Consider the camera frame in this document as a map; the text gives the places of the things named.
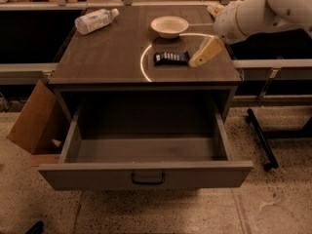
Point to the black metal floor leg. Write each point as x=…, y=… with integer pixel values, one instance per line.
x=272, y=162

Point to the dark rxbar blueberry wrapper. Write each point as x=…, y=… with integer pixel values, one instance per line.
x=171, y=58

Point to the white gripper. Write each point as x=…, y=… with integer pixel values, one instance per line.
x=228, y=23

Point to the black object at floor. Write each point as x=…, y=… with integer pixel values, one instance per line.
x=37, y=228

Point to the open grey top drawer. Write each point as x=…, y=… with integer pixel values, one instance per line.
x=189, y=147

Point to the white bowl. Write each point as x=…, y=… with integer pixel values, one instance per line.
x=169, y=27

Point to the brown cardboard box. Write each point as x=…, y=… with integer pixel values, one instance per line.
x=42, y=125

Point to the grey drawer cabinet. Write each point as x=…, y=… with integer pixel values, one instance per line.
x=120, y=57

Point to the black drawer handle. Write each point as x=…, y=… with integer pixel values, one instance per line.
x=147, y=180

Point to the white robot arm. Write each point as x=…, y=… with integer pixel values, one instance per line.
x=239, y=20

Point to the clear plastic water bottle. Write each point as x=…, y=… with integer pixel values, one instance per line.
x=95, y=20

